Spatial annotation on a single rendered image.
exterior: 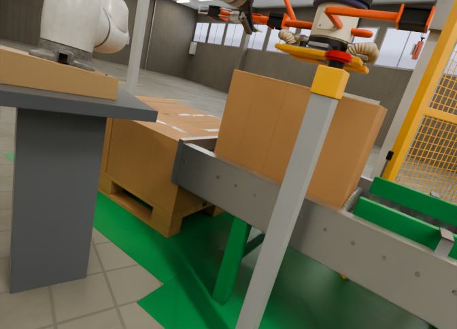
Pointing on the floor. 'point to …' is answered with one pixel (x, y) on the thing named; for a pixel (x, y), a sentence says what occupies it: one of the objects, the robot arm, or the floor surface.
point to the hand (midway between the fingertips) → (263, 13)
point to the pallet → (161, 217)
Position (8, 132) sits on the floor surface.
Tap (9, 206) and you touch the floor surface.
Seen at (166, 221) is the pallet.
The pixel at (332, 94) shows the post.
